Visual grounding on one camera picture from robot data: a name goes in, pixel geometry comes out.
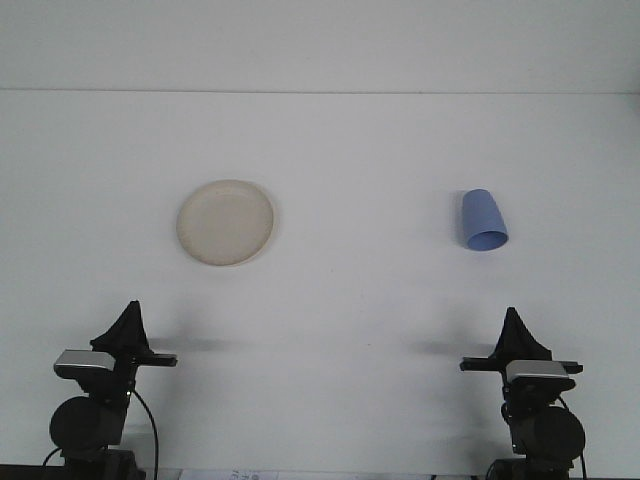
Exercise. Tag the pale blue cup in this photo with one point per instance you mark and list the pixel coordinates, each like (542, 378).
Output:
(482, 215)

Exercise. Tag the pale round plate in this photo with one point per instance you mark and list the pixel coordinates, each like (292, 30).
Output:
(225, 222)

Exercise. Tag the white printed paper sheet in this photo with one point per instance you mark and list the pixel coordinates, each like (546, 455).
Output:
(235, 475)

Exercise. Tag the arm grey camera box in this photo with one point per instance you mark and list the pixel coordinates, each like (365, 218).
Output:
(537, 370)
(82, 361)

